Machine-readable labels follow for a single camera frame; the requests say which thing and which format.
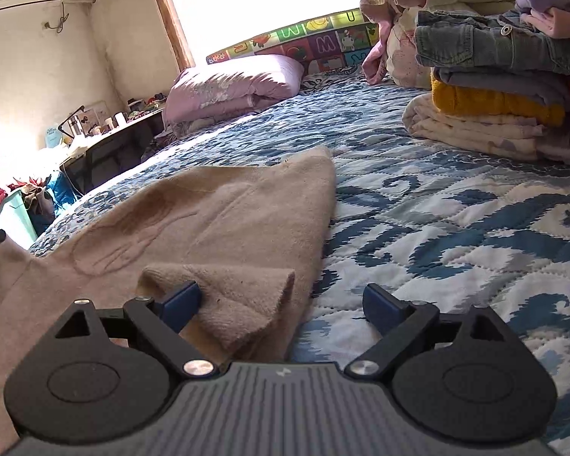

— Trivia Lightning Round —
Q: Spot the beige pink towel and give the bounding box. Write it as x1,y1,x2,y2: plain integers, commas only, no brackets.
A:
0,146,337,456

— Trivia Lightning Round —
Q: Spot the wooden framed window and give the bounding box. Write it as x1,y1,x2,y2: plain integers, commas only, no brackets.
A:
145,0,381,70

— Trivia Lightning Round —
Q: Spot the dark wooden headboard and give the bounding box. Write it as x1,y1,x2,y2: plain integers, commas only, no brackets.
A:
59,107,167,195

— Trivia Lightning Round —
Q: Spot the pink white pillow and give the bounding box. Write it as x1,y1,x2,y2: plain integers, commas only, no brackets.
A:
163,54,306,136

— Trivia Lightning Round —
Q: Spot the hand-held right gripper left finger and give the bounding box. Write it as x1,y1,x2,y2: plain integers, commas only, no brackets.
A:
52,281,222,382

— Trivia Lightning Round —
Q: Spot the blue plastic bag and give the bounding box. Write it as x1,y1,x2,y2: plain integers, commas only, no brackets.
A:
46,171,82,206

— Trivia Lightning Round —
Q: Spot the air conditioner cable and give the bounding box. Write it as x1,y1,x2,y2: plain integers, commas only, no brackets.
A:
42,0,100,34

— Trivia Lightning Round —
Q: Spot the grey lilac folded garment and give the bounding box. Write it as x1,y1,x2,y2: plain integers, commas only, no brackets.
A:
432,67,570,110

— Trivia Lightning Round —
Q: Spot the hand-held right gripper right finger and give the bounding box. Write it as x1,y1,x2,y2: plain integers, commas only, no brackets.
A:
344,283,516,382

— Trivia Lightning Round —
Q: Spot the blue patterned bed quilt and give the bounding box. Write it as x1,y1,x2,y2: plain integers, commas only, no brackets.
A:
28,69,570,456

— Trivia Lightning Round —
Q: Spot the cream folded blanket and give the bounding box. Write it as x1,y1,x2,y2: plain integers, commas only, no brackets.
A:
402,92,570,167

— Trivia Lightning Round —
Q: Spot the teal storage bin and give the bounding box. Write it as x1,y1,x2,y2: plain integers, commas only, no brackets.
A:
0,189,39,250

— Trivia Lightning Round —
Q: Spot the colourful alphabet play mat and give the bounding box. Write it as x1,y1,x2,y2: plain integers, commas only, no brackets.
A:
206,8,381,76

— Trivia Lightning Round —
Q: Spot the yellow knit sweater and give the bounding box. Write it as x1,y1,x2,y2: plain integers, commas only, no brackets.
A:
431,78,566,127

